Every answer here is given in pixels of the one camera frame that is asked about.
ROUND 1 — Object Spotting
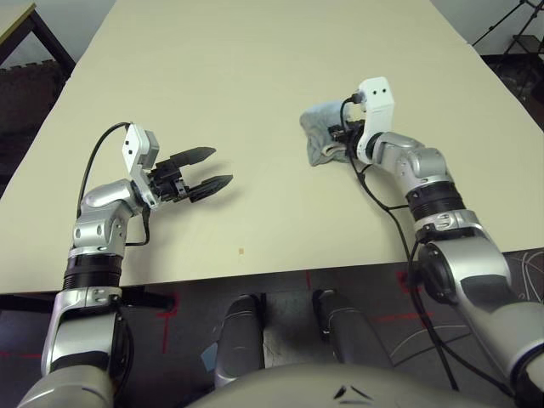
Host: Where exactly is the grey floor cable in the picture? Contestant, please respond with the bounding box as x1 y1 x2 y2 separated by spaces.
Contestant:
390 322 473 367

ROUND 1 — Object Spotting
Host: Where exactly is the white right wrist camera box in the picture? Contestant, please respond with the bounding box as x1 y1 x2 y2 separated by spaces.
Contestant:
355 76 395 164

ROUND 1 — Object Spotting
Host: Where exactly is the dark foam floor mat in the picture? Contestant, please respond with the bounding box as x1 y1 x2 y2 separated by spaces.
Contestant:
0 59 69 188

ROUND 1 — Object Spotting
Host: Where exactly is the black frame side table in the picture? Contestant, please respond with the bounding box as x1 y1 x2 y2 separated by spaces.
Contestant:
0 2 77 80

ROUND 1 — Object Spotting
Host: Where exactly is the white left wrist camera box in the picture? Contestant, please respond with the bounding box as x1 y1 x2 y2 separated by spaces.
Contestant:
121 122 162 209

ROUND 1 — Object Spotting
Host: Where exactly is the grey left robot leg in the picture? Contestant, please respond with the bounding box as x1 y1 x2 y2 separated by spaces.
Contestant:
212 293 267 390

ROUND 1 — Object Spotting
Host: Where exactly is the black tripod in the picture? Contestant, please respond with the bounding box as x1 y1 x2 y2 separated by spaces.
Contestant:
471 0 544 48

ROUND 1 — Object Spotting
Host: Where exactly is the grey right robot leg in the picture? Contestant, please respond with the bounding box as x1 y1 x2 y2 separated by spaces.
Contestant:
312 288 394 371

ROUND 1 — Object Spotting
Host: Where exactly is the grey robot leg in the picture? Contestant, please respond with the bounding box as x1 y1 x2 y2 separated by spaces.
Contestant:
212 293 267 390
312 288 394 371

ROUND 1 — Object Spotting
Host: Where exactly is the grey robot torso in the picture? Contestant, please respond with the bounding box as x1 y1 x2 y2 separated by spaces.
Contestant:
182 363 511 408

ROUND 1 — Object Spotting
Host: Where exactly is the small blue object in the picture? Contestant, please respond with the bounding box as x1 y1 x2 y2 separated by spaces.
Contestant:
199 343 220 373

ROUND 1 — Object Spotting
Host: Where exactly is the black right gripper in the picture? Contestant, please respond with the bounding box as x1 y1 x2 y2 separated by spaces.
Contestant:
329 122 364 149

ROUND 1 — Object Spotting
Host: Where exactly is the white tangled cable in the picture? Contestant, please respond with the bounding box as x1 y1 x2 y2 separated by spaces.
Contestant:
514 250 544 301

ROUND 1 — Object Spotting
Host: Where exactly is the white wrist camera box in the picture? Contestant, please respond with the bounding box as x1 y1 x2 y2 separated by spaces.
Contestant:
121 122 162 209
355 76 395 164

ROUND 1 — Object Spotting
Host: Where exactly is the light blue rag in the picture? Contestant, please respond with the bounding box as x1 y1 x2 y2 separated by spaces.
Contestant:
298 100 366 167

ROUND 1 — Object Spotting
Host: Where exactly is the black metal stand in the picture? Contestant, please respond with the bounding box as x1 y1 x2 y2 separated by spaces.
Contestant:
503 33 544 99

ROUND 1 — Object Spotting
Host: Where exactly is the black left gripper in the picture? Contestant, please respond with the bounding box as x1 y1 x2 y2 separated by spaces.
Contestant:
148 146 235 204

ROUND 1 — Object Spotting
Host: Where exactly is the black table foot long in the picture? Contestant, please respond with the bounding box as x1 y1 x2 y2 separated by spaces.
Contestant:
121 286 178 310

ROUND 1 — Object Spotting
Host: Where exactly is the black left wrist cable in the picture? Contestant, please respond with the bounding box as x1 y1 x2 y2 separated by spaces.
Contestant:
76 122 150 247

